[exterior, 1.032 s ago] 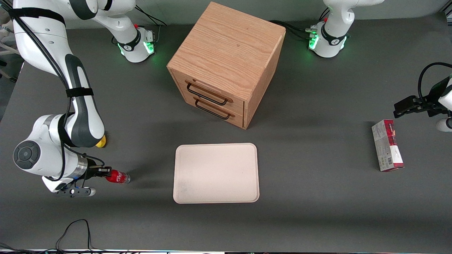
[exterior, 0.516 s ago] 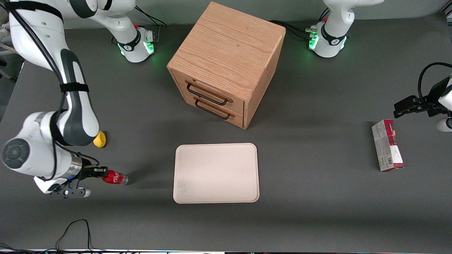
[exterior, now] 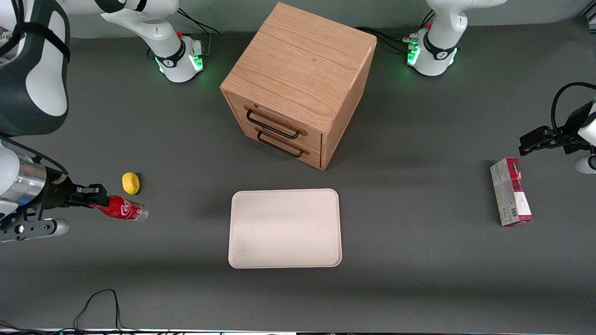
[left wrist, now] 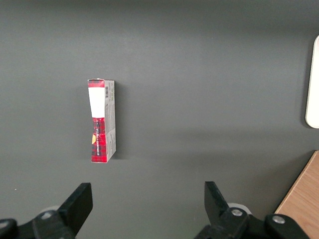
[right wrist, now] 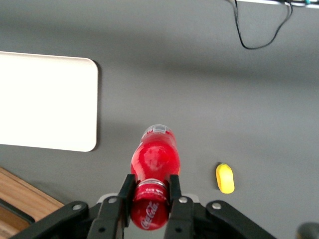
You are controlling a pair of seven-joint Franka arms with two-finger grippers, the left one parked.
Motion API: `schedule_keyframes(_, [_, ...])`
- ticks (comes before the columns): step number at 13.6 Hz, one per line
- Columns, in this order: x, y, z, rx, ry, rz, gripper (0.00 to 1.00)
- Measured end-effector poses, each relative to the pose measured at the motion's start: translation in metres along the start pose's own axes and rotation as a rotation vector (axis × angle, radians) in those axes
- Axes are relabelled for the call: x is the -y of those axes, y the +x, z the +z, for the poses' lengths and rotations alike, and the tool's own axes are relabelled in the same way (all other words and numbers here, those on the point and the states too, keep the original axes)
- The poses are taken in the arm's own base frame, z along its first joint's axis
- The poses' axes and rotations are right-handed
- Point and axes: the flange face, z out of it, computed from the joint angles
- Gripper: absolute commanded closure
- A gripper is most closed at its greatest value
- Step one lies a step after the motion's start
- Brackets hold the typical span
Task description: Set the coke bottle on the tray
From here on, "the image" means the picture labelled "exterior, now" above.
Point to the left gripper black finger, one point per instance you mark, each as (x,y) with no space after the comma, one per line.
(548,135)
(528,144)

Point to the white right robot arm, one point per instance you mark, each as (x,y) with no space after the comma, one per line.
(32,70)

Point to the yellow lemon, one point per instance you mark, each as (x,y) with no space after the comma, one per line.
(131,183)

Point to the oak wooden drawer cabinet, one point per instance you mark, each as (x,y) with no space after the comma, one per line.
(298,70)

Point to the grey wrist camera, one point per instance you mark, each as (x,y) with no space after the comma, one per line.
(585,164)
(32,229)

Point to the red coke bottle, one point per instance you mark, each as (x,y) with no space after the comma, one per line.
(123,208)

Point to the cream rectangular tray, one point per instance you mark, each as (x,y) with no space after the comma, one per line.
(285,228)

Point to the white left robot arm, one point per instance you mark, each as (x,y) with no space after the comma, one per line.
(437,46)

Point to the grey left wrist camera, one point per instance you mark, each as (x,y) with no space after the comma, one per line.
(585,164)

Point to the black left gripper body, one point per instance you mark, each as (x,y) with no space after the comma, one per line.
(567,138)

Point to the red tartan cardboard box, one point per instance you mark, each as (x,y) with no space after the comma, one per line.
(510,190)

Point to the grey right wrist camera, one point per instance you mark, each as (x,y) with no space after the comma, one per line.
(32,229)

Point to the oak drawer front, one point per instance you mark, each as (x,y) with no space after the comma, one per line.
(307,156)
(279,118)

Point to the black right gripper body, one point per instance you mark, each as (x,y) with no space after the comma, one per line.
(57,191)

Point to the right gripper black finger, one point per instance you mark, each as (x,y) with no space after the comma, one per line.
(93,190)
(86,203)

